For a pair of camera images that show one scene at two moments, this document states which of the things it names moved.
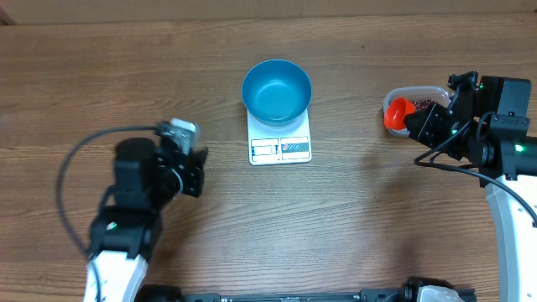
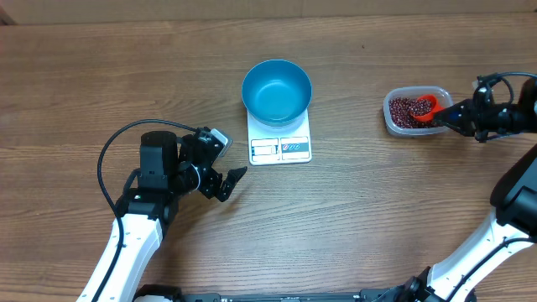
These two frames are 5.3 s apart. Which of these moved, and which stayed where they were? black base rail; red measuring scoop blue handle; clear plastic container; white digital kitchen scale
Moved: red measuring scoop blue handle
Stayed: black base rail; clear plastic container; white digital kitchen scale
